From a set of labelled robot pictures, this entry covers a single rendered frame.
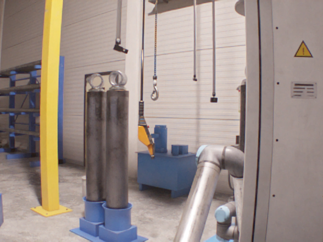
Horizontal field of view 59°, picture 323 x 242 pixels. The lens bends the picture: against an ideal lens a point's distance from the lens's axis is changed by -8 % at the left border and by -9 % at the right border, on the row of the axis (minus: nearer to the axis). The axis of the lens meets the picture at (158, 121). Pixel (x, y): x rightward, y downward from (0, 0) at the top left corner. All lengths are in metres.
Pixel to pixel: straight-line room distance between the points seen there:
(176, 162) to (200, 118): 0.97
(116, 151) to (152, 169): 2.07
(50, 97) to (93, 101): 0.93
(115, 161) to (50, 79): 1.50
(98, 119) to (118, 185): 0.67
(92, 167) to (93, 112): 0.55
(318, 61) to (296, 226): 0.49
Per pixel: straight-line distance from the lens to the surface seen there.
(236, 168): 1.49
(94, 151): 3.09
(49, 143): 3.87
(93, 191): 3.17
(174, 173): 4.60
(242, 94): 2.14
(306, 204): 0.98
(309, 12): 0.99
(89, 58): 7.27
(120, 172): 2.88
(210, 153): 1.50
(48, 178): 3.92
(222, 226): 1.89
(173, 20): 5.72
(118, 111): 2.82
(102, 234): 3.13
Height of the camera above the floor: 1.27
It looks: 2 degrees down
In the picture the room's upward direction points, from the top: 1 degrees clockwise
